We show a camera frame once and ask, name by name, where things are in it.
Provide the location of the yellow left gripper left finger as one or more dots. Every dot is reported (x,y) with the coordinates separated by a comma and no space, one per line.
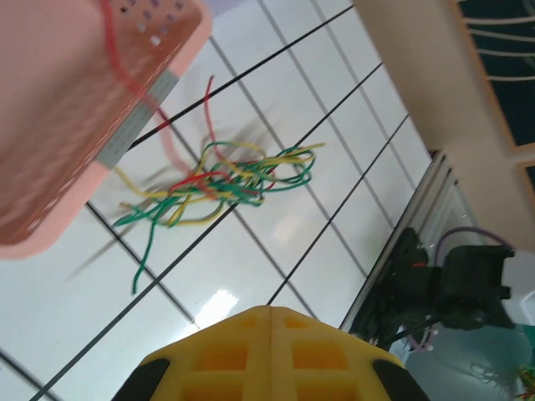
(217,367)

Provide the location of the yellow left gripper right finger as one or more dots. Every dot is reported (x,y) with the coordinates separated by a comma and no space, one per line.
(326,367)

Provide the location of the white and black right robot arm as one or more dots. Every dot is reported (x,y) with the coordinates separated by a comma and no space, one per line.
(472,284)

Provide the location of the pink perforated plastic basket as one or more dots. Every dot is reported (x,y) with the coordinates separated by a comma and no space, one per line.
(50,125)

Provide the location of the aluminium side rail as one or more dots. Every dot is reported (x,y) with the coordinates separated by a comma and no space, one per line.
(430,196)

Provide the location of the dark floral wall panel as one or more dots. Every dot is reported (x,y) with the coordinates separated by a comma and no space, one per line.
(514,104)

